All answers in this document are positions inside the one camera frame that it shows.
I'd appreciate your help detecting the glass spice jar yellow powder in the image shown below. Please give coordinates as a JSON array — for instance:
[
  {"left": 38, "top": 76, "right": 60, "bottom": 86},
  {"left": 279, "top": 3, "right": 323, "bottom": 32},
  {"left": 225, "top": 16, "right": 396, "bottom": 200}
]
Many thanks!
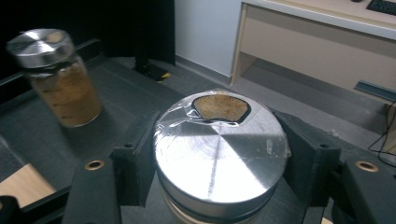
[{"left": 152, "top": 88, "right": 292, "bottom": 224}]

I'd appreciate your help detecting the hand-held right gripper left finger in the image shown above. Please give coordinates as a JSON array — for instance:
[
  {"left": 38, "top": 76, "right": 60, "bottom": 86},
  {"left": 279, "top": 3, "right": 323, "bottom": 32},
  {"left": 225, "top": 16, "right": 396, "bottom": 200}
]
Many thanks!
[{"left": 110, "top": 110, "right": 162, "bottom": 209}]

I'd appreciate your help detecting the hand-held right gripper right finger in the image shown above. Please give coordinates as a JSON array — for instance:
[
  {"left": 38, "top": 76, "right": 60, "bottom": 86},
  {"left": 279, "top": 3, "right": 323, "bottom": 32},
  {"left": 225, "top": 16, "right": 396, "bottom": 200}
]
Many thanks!
[{"left": 270, "top": 107, "right": 342, "bottom": 208}]

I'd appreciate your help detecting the black stand base yellow marking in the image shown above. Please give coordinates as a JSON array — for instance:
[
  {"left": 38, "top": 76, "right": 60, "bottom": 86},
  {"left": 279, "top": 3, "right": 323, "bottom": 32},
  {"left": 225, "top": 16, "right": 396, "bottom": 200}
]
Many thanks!
[{"left": 133, "top": 55, "right": 173, "bottom": 84}]

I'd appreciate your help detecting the black cable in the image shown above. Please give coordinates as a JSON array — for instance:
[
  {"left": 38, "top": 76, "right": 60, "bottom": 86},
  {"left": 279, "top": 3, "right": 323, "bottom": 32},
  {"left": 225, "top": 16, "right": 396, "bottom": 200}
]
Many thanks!
[{"left": 368, "top": 98, "right": 396, "bottom": 161}]

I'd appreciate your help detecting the grey metal cable tray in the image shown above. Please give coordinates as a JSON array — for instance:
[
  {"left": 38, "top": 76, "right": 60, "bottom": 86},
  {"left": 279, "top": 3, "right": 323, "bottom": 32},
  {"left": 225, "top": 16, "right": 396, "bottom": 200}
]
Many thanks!
[{"left": 354, "top": 79, "right": 396, "bottom": 103}]

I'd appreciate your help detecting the black curtain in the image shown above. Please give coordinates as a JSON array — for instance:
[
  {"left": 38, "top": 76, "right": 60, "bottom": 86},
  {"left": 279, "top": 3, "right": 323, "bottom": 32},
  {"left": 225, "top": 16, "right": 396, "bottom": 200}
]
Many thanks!
[{"left": 0, "top": 0, "right": 176, "bottom": 82}]

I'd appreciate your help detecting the beige office desk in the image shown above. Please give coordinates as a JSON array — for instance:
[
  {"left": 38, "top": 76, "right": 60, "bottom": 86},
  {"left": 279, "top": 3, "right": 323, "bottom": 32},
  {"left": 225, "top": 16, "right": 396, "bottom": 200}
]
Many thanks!
[{"left": 230, "top": 0, "right": 396, "bottom": 104}]

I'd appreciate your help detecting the glass spice jar brown powder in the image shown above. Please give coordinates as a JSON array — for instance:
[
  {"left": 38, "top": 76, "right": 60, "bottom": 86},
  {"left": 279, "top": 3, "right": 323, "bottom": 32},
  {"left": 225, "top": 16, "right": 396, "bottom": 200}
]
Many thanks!
[{"left": 6, "top": 28, "right": 104, "bottom": 129}]

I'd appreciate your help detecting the black keyboard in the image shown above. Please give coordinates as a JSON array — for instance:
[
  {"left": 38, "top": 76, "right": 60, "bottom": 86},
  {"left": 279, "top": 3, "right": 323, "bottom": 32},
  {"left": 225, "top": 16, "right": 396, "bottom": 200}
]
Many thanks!
[{"left": 366, "top": 0, "right": 396, "bottom": 17}]

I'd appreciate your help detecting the black metal shelf rack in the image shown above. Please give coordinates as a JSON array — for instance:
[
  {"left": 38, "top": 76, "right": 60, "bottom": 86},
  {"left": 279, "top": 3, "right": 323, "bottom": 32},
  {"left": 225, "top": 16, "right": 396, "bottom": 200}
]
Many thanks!
[{"left": 0, "top": 38, "right": 396, "bottom": 224}]

